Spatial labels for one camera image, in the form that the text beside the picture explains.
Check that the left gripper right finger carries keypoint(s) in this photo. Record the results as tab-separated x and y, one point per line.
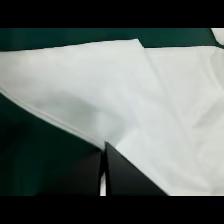
126	176

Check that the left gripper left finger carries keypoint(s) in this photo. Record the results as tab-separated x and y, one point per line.
88	176

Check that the white T-shirt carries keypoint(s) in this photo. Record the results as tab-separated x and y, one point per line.
110	86

